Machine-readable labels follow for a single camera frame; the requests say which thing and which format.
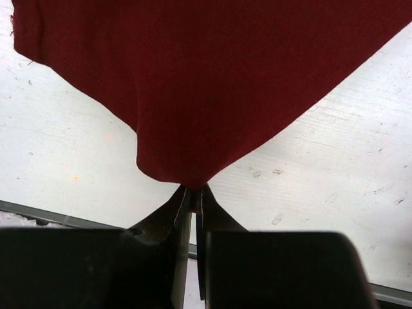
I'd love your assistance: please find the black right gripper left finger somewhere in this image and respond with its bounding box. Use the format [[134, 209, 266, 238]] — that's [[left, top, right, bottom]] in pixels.
[[128, 185, 191, 298]]

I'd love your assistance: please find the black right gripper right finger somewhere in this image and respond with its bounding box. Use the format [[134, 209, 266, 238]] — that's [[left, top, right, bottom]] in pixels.
[[194, 185, 247, 301]]

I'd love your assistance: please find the dark red t shirt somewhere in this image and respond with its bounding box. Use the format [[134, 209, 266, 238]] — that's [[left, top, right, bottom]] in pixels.
[[12, 1, 411, 189]]

